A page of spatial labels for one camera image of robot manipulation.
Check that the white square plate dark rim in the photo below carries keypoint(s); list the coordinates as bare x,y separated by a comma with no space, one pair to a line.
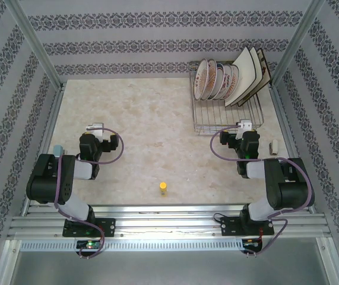
258,71
243,74

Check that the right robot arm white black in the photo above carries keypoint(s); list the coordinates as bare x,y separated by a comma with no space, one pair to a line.
288,190

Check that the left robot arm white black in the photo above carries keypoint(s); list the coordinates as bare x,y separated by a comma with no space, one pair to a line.
50,178

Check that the small white plastic device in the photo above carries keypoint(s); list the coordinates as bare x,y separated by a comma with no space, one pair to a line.
273,147

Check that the small yellow bottle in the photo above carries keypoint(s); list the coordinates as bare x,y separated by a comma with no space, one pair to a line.
163,190

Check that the aluminium mounting rails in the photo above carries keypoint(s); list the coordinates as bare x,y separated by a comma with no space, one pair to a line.
169,221

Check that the small circuit board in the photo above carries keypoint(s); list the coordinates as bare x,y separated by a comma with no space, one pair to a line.
250,243

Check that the circuit board green light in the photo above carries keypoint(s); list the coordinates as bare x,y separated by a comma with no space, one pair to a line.
89,245

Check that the grey metal panel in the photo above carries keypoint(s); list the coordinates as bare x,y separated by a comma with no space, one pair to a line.
169,267

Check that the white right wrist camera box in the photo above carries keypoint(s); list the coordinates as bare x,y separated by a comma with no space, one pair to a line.
245,124

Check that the aluminium side rail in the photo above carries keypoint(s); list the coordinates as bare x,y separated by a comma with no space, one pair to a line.
279,102
57,101

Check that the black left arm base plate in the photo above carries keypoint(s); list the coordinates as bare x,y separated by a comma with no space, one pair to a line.
108,227

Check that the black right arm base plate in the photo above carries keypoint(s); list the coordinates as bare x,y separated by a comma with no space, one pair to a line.
231,228

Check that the aluminium frame post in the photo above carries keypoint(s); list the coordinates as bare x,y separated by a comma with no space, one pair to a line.
298,38
32,41

